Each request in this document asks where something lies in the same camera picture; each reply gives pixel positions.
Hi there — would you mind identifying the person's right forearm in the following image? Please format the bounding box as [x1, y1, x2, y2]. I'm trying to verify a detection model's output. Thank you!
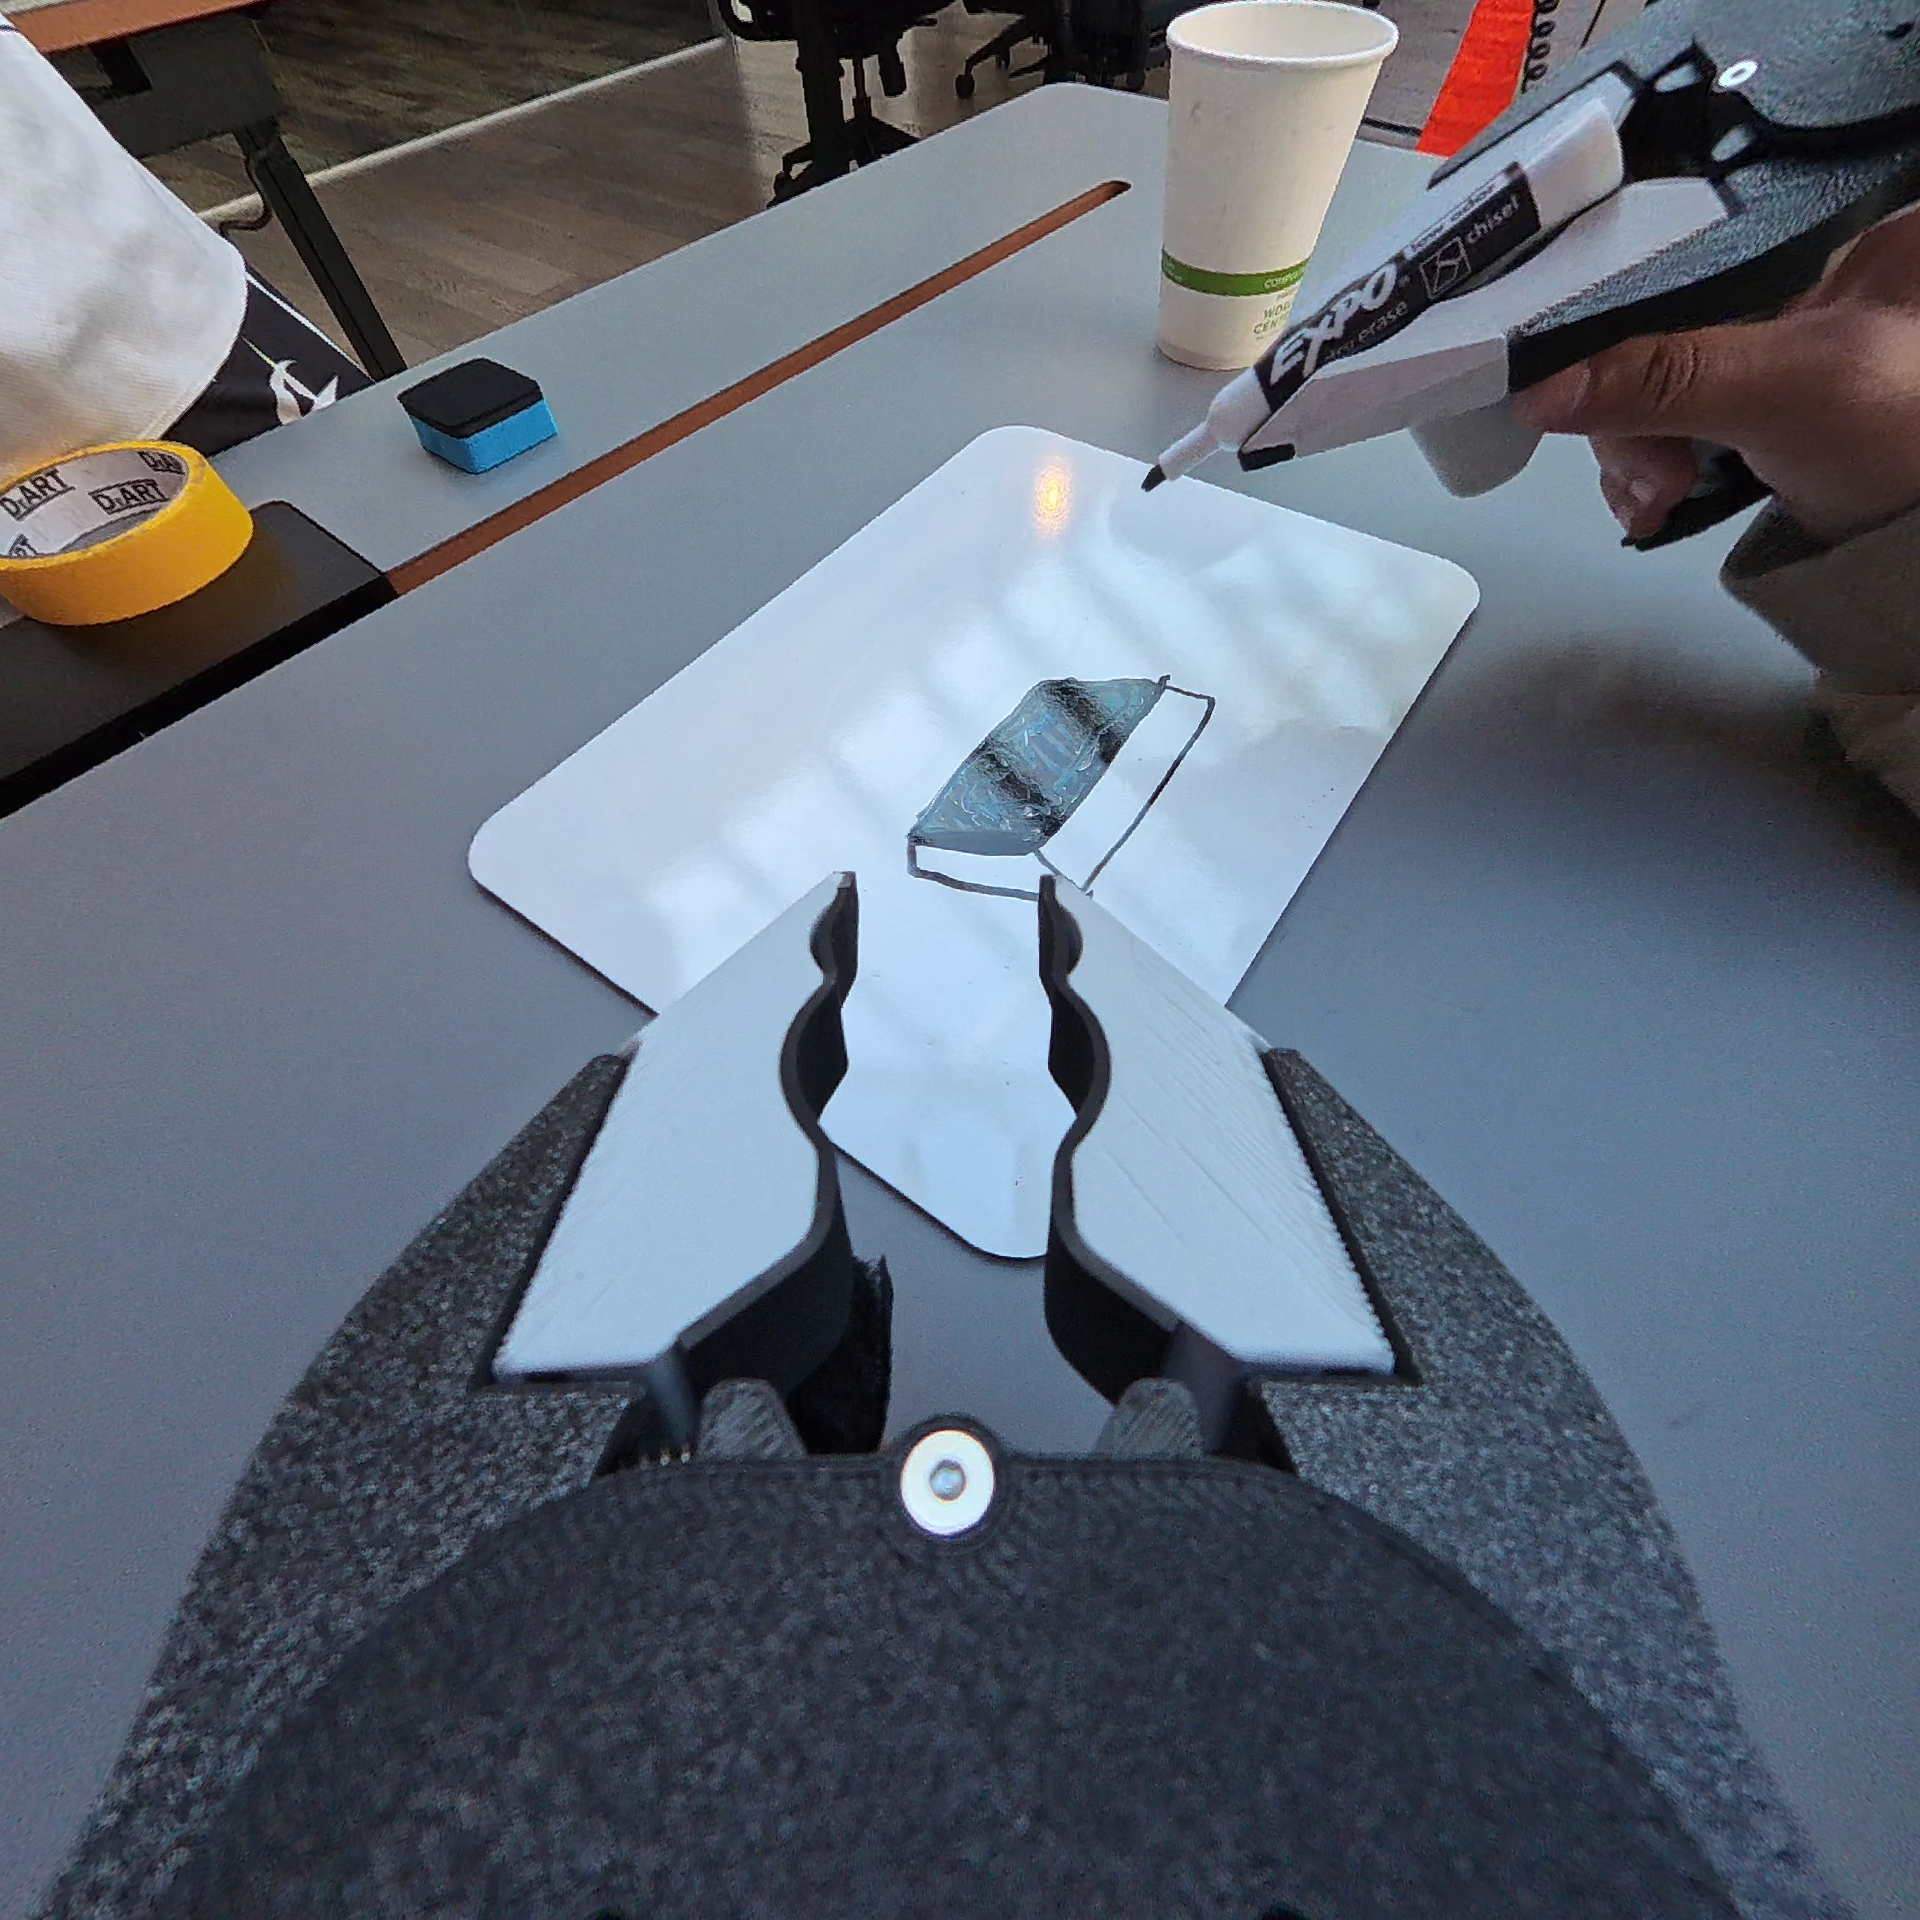
[1720, 503, 1920, 797]

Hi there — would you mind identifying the black dry erase marker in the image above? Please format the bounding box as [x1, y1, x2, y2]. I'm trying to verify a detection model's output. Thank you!
[1140, 101, 1637, 492]

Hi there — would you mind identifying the small white whiteboard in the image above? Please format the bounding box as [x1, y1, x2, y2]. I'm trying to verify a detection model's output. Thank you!
[467, 426, 1483, 1261]

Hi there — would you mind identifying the yellow tape roll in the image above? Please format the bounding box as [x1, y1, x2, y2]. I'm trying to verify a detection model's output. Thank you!
[0, 441, 253, 626]

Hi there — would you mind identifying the white paper cup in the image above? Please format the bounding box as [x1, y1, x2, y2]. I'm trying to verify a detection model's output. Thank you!
[1156, 0, 1400, 376]

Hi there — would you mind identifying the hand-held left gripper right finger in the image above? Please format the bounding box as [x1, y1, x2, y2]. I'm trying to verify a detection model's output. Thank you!
[1035, 874, 1400, 1464]

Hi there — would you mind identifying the wood edged table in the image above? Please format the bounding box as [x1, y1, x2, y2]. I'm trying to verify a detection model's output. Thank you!
[30, 0, 411, 379]

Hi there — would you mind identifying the black office chair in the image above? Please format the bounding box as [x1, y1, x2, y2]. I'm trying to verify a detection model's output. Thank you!
[716, 0, 930, 205]
[955, 0, 1188, 101]

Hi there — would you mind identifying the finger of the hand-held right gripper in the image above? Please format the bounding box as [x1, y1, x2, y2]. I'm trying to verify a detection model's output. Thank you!
[1236, 176, 1720, 499]
[1409, 64, 1644, 199]

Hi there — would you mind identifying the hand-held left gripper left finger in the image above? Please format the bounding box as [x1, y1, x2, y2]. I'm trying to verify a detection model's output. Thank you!
[492, 868, 862, 1450]

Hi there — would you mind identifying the person's right hand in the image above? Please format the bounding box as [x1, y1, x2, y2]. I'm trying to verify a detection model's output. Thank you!
[1509, 224, 1920, 545]

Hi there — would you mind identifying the blue black whiteboard eraser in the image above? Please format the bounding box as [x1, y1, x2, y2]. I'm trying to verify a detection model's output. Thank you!
[396, 358, 559, 475]

